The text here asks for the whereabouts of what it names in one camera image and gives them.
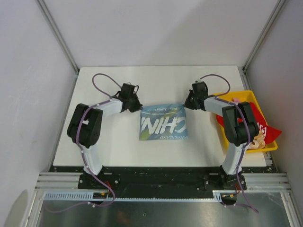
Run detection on aluminium corner post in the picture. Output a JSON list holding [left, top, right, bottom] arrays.
[[241, 0, 290, 72], [35, 0, 80, 72]]

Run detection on red printed t shirt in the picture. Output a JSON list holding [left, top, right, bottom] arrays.
[[216, 101, 283, 145]]

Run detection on aluminium frame rail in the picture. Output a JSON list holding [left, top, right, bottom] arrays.
[[35, 172, 291, 192]]

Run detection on grey slotted cable duct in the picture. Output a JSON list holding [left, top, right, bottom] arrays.
[[44, 191, 231, 202]]

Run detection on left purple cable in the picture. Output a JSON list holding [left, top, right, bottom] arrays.
[[45, 73, 116, 213]]

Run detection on right aluminium corner post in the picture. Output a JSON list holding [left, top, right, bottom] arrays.
[[241, 0, 290, 72]]

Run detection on yellow plastic bin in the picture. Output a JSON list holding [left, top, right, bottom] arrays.
[[220, 90, 278, 153]]

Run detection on light blue t shirt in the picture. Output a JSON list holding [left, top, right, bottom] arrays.
[[139, 104, 188, 141]]

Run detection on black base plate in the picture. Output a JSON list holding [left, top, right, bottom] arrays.
[[48, 166, 247, 196]]

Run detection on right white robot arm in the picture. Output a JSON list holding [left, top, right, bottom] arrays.
[[184, 81, 259, 190]]

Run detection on purple cable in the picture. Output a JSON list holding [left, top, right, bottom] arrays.
[[45, 73, 116, 213], [197, 74, 259, 213]]

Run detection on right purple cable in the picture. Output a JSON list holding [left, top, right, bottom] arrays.
[[197, 74, 259, 213]]

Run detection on left aluminium corner post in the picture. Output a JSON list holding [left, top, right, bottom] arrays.
[[35, 0, 80, 72]]

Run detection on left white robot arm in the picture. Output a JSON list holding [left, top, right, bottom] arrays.
[[67, 94, 143, 189]]

